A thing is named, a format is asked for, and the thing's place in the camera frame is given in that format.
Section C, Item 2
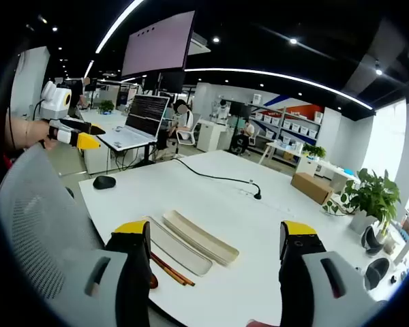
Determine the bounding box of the long ceiling light strip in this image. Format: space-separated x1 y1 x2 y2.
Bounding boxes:
185 67 375 111

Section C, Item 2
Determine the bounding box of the white partition panel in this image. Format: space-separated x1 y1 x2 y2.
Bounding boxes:
10 46 51 120

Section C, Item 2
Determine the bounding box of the white table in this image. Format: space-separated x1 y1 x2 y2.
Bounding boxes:
258 140 307 167

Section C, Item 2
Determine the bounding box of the white low cabinet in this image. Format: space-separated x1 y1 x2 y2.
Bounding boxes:
298 156 357 187

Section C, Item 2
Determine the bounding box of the white office chair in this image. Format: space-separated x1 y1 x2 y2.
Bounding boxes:
175 117 202 146

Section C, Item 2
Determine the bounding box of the small green plant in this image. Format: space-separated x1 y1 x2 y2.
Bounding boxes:
303 142 327 160
98 99 116 114

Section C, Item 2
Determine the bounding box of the white plant pot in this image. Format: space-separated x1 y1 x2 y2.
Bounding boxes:
349 209 379 236

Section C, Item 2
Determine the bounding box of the beige cutlery case base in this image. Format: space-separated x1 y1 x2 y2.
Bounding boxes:
162 209 240 266

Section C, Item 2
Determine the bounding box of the black VR headset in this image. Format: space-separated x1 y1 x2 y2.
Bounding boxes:
361 224 385 257
364 258 391 290

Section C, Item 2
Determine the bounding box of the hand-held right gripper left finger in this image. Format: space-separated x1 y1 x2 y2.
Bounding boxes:
49 219 154 327

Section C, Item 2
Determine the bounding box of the white office desk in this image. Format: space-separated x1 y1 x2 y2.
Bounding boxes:
78 108 157 175

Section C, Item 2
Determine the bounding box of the short ceiling light strip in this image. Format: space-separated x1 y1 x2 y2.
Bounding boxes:
95 0 146 55

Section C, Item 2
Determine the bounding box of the grey mesh office chair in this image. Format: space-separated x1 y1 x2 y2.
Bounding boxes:
0 142 115 317

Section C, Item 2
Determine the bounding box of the black power cable with plug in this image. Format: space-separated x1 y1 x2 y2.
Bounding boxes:
172 157 262 200

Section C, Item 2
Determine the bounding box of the black computer mouse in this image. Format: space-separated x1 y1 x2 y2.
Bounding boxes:
92 175 117 191

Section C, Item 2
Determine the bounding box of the white laptop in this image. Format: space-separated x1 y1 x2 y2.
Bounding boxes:
97 94 170 153

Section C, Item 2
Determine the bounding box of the beige cutlery case lid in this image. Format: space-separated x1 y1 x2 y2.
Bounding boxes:
142 215 214 277

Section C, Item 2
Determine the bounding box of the grey storage shelf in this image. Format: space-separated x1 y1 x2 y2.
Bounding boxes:
250 102 324 166

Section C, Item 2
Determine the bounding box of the large green leafy plant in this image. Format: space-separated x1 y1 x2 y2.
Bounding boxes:
322 168 402 236

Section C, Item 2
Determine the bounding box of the person's left hand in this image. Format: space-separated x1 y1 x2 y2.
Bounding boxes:
29 119 59 151

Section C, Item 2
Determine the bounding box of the large hanging monitor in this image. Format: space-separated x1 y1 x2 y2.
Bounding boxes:
121 10 196 78

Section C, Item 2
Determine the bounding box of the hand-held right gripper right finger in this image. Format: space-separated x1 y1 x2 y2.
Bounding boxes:
278 220 379 327

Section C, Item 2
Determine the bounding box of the brown cardboard box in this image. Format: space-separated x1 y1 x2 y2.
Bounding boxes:
290 172 335 205

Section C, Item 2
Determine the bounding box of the dark monitor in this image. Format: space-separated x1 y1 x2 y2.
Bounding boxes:
142 70 187 93

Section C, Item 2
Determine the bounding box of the row of white storage bins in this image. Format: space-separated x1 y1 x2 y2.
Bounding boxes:
254 112 320 140

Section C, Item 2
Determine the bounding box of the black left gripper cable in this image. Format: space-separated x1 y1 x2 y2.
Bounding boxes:
32 98 46 121

